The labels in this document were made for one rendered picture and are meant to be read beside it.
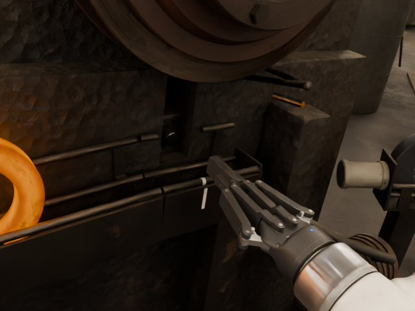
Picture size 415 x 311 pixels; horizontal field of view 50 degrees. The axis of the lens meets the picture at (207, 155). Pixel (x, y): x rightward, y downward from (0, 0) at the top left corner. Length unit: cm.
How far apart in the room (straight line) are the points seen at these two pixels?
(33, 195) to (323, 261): 37
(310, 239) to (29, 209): 36
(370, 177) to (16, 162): 66
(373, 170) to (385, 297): 48
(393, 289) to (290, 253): 12
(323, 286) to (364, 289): 4
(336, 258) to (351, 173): 42
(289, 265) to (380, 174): 44
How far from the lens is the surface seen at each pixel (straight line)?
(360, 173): 94
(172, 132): 78
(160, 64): 59
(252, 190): 65
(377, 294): 51
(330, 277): 53
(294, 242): 56
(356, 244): 94
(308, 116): 82
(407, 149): 95
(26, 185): 62
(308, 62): 92
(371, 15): 330
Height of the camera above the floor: 108
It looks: 27 degrees down
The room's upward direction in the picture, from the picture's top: 9 degrees clockwise
